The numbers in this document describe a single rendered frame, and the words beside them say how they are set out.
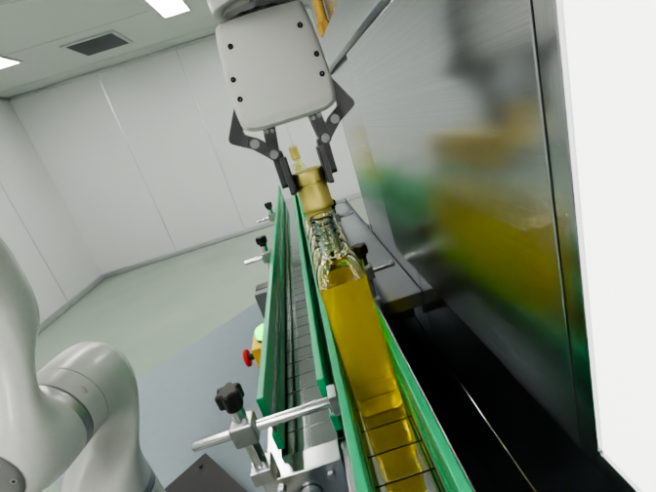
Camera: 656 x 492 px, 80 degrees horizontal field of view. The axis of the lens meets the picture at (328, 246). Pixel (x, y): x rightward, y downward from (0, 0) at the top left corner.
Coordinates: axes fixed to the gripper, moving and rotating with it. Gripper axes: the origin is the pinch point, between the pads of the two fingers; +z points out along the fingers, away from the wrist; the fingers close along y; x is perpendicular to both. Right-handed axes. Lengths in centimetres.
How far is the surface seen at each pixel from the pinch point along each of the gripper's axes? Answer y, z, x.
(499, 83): -11.9, -3.5, 19.0
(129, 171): 247, -12, -589
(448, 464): -3.3, 23.0, 19.3
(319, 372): 5.8, 23.0, 2.5
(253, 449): 14.9, 26.2, 7.6
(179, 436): 52, 61, -45
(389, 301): -8.2, 31.5, -24.5
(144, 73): 168, -132, -589
